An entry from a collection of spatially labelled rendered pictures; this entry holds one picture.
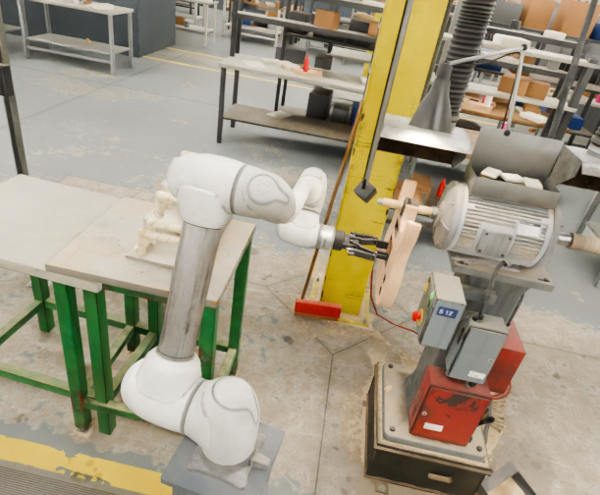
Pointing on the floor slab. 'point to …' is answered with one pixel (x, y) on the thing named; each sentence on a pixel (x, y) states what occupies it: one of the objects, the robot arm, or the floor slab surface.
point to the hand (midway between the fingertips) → (387, 250)
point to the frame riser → (413, 462)
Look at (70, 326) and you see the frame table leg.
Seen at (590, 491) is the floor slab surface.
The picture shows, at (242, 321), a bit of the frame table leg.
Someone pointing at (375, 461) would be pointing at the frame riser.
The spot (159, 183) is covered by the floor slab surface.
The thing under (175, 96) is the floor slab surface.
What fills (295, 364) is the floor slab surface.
